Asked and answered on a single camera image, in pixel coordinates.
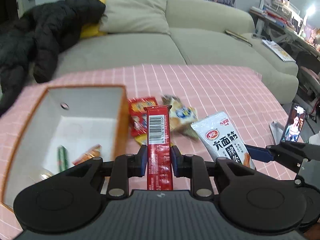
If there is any red snack bar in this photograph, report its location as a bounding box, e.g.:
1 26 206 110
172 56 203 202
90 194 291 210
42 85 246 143
145 105 173 191

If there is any yellow snack packet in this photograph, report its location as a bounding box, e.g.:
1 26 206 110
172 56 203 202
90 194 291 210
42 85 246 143
135 134 166 145

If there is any white spicy strips packet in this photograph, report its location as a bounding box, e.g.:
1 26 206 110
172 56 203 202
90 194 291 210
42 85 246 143
191 112 255 169

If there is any white blue cracker bag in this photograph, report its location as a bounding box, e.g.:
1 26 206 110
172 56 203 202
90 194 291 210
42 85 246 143
162 95 199 141

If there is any red fries snack bag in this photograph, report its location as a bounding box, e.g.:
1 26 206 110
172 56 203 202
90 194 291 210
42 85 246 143
72 144 101 165

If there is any smartphone on stand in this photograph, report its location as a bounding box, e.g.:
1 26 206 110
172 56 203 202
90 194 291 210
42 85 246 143
280 103 307 142

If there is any red cartoon snack bag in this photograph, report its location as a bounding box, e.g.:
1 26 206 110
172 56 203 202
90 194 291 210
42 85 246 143
128 96 158 137

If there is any green silver candy wrapper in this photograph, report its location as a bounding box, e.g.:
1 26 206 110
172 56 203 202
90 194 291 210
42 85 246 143
57 145 68 172

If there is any orange cardboard box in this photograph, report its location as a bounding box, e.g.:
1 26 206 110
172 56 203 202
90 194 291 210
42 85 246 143
1 85 129 210

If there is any small round cracker packet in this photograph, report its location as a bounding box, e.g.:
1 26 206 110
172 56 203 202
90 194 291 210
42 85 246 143
37 168 54 181

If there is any magazine on sofa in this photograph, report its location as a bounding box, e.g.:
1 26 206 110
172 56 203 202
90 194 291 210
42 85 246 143
262 40 295 62

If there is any book on sofa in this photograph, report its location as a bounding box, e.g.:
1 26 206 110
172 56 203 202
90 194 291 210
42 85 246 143
225 30 253 47

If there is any cluttered desk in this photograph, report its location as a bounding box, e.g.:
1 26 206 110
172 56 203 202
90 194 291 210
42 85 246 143
249 0 319 60

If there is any beige sofa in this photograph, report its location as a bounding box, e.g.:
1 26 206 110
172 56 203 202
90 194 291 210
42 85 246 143
55 0 298 104

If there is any yellow cushion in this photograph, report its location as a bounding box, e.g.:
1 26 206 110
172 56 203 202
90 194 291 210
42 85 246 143
80 0 108 40

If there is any beige cushion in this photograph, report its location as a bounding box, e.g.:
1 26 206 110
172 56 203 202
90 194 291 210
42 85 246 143
99 0 170 34

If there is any black puffer jacket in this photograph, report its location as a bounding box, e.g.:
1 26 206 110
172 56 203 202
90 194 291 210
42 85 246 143
1 0 106 114

